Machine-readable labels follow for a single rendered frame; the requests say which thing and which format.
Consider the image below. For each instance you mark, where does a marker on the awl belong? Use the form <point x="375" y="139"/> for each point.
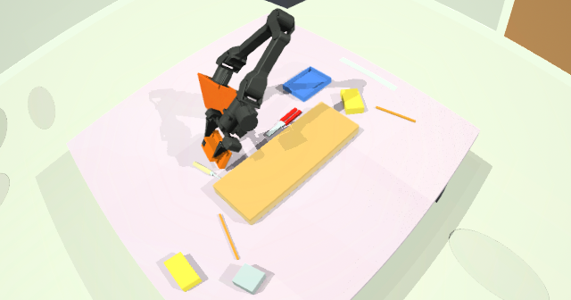
<point x="204" y="169"/>

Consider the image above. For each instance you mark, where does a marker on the tan rectangular panel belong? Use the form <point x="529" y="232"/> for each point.
<point x="274" y="171"/>

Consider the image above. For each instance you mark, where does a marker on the yellow rectangular block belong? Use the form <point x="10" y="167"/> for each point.
<point x="182" y="272"/>
<point x="351" y="101"/>

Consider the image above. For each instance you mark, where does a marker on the white flat strip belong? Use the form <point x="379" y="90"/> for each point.
<point x="369" y="73"/>

